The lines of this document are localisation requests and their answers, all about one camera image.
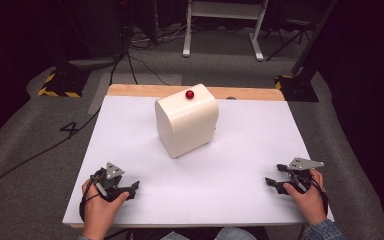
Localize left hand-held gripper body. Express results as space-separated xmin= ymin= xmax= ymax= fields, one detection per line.
xmin=90 ymin=162 xmax=131 ymax=203

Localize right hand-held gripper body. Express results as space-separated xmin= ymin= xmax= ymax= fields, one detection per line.
xmin=285 ymin=157 xmax=325 ymax=195

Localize cream rounded box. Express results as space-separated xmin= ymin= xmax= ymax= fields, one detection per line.
xmin=154 ymin=83 xmax=220 ymax=159

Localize person's left hand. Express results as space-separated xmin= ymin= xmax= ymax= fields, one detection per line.
xmin=81 ymin=177 xmax=130 ymax=231

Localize person's right hand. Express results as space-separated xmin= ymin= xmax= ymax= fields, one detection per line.
xmin=282 ymin=168 xmax=328 ymax=227

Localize white table mat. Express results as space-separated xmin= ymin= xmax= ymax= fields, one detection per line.
xmin=61 ymin=95 xmax=335 ymax=228

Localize person's blue jeans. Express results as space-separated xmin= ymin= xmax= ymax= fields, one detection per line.
xmin=159 ymin=226 xmax=258 ymax=240

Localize black stand with striped base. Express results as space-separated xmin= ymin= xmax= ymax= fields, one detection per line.
xmin=274 ymin=0 xmax=339 ymax=103
xmin=37 ymin=49 xmax=92 ymax=99

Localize wooden table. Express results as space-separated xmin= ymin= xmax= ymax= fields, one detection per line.
xmin=69 ymin=83 xmax=286 ymax=231

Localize black tripod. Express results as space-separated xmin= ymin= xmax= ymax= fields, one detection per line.
xmin=263 ymin=16 xmax=313 ymax=62

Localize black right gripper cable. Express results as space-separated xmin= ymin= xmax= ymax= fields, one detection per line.
xmin=288 ymin=170 xmax=330 ymax=218

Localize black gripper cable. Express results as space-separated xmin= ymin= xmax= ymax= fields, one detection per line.
xmin=78 ymin=169 xmax=106 ymax=224
xmin=288 ymin=170 xmax=330 ymax=218

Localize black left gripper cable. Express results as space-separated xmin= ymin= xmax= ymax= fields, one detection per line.
xmin=78 ymin=169 xmax=106 ymax=224

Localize long black floor cable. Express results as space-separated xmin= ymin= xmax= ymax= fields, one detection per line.
xmin=0 ymin=54 xmax=139 ymax=200

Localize bundle of floor cables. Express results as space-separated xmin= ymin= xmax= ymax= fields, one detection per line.
xmin=126 ymin=19 xmax=194 ymax=51

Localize white desk frame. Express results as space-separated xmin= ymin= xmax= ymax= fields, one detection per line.
xmin=182 ymin=0 xmax=270 ymax=62

